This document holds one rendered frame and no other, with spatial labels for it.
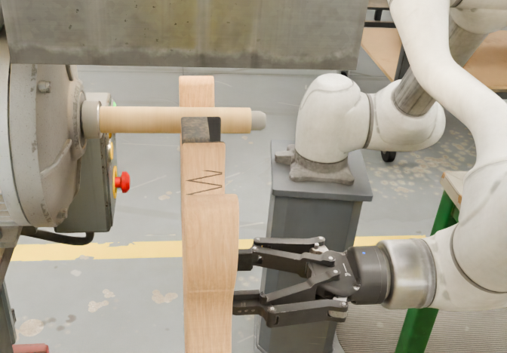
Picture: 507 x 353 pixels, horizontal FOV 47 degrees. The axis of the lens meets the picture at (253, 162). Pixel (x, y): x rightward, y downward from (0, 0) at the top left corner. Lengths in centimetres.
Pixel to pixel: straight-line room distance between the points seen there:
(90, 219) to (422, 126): 88
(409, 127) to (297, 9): 106
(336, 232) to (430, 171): 156
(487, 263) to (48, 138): 48
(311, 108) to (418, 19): 62
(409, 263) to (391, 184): 225
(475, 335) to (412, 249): 158
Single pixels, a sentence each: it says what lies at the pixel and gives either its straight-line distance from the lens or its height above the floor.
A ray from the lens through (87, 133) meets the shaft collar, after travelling 71.
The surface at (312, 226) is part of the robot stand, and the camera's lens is 167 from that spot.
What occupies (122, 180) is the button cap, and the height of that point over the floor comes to 99.
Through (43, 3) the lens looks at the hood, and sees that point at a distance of 51.
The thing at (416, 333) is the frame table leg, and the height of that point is 49.
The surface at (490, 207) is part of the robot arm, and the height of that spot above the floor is 124.
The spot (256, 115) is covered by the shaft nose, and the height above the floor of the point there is 126.
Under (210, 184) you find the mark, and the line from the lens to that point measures 62.
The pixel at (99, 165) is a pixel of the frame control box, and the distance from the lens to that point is 98.
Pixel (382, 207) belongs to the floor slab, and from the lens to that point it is 282.
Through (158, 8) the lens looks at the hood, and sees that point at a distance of 50.
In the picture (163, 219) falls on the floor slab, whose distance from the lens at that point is 258.
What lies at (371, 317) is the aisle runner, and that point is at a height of 0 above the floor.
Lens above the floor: 159
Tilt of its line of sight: 32 degrees down
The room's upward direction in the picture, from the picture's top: 5 degrees clockwise
